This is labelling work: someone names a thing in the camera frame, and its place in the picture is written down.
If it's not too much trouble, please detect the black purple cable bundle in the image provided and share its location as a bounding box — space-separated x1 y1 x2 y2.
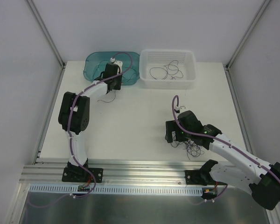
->
170 130 205 161

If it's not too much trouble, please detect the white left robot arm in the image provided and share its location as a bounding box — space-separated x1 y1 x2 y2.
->
58 59 123 183

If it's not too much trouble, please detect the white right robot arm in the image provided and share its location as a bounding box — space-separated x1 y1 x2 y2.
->
165 110 280 210

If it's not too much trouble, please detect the teal plastic basin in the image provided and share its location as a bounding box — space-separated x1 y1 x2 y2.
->
83 51 140 85

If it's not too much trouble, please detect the white perforated plastic basket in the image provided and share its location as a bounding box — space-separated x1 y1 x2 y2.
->
139 49 197 90

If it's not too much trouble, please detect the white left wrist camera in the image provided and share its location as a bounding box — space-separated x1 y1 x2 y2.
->
110 57 123 73

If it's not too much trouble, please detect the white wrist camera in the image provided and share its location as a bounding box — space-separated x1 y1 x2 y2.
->
174 105 186 114
110 57 123 73

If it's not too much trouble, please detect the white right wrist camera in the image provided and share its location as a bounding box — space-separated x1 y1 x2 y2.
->
174 105 186 114

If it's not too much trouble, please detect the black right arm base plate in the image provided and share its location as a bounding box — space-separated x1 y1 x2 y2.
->
184 170 216 186

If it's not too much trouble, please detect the aluminium frame post left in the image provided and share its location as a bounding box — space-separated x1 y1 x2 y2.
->
25 0 66 68

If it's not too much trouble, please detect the aluminium frame post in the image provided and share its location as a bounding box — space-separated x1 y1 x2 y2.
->
225 0 272 70
25 0 66 68

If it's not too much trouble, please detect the white slotted cable duct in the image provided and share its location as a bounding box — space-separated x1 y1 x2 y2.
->
29 184 203 196

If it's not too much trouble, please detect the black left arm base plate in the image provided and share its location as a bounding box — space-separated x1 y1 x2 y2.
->
62 166 104 183

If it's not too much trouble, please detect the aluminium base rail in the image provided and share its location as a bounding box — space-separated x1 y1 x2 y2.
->
20 159 204 186

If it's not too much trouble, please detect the aluminium frame post right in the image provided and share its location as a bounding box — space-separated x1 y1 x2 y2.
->
225 0 272 70

